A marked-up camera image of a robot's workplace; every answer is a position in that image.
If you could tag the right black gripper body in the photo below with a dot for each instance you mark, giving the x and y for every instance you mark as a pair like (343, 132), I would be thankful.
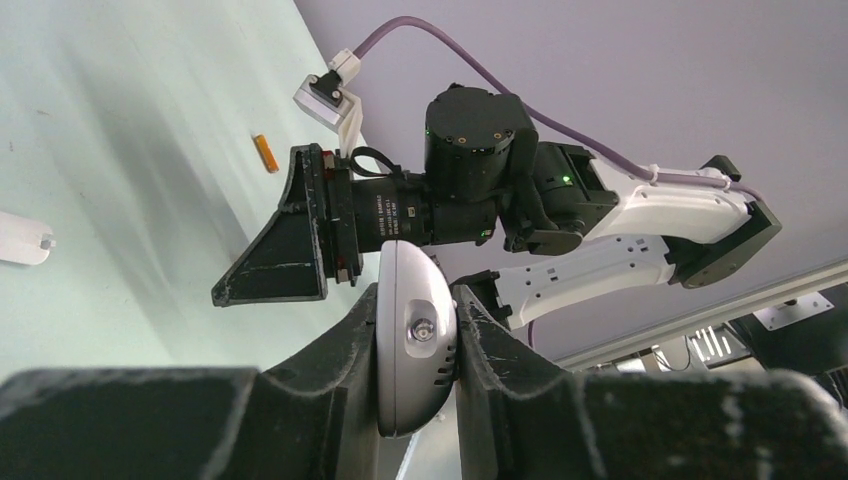
(359, 216)

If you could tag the white remote control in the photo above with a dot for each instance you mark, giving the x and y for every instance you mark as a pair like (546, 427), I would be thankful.
(416, 332)

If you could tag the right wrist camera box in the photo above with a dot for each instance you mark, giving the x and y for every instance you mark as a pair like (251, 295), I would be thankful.
(327, 100)

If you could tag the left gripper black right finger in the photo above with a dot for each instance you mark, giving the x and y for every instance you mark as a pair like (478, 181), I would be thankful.
(521, 416)

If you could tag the aluminium frame rail front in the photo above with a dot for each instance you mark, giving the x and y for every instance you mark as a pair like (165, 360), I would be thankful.
(778, 292)

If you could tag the white battery cover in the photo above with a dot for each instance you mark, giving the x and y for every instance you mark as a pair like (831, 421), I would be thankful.
(25, 241)

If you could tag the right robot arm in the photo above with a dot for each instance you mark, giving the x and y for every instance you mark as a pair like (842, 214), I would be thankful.
(595, 228)

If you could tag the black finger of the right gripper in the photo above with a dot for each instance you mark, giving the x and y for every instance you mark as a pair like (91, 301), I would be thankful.
(285, 262)

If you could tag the orange battery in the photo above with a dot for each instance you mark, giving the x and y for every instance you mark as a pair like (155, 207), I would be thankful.
(265, 153)

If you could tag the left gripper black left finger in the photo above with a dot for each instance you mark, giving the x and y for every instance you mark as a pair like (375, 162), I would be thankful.
(312, 416)

